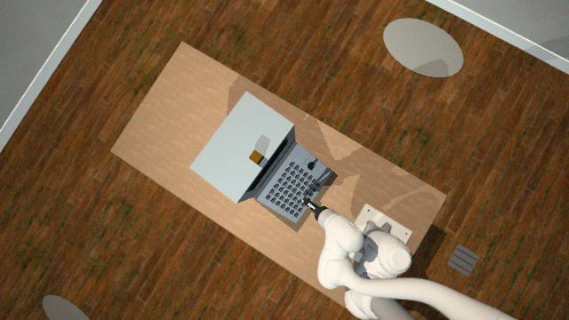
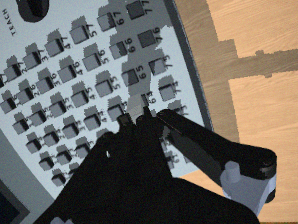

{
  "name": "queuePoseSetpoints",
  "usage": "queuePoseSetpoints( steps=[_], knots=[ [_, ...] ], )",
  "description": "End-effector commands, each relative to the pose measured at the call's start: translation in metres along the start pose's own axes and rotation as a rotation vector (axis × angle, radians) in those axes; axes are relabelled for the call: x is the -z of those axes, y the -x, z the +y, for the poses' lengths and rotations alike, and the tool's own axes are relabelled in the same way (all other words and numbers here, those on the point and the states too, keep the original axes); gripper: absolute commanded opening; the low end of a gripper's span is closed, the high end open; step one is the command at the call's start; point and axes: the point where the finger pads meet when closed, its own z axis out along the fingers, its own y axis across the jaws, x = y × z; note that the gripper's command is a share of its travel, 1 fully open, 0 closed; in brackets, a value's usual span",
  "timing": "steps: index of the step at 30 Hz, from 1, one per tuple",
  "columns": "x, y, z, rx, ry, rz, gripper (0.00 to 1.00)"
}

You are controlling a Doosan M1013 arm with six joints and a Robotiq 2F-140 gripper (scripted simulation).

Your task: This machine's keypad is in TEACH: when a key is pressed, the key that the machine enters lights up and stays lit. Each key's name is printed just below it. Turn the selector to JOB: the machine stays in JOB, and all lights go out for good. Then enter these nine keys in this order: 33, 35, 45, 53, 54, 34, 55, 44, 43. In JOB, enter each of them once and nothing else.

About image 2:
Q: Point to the grey box with dark base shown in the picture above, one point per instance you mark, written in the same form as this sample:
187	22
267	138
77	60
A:
53	22

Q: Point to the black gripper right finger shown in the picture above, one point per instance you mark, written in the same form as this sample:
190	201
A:
247	173

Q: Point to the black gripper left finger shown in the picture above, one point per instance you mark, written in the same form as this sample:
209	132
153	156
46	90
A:
77	196

